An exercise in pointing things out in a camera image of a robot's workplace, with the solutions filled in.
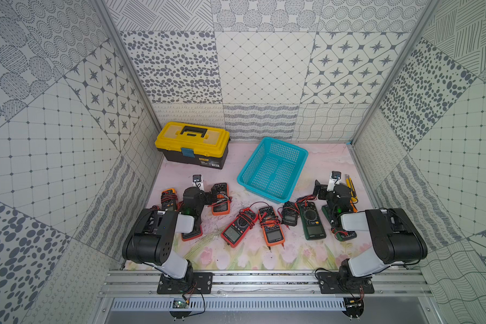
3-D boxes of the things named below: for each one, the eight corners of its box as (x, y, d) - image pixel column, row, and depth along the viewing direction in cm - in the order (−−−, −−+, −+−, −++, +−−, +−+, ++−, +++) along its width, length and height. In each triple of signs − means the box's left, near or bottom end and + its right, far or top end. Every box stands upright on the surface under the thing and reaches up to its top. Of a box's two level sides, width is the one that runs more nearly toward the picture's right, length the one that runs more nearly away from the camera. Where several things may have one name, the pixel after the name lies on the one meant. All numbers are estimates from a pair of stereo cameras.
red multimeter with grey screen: (220, 238, 86) (219, 234, 82) (245, 210, 95) (244, 205, 91) (234, 250, 83) (233, 246, 79) (258, 220, 92) (258, 215, 88)
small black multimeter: (282, 226, 90) (283, 223, 87) (280, 205, 96) (281, 201, 94) (300, 226, 90) (301, 223, 87) (296, 205, 96) (297, 201, 94)
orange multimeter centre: (267, 247, 84) (267, 244, 81) (257, 212, 94) (257, 208, 91) (285, 243, 85) (286, 240, 82) (273, 208, 95) (274, 204, 92)
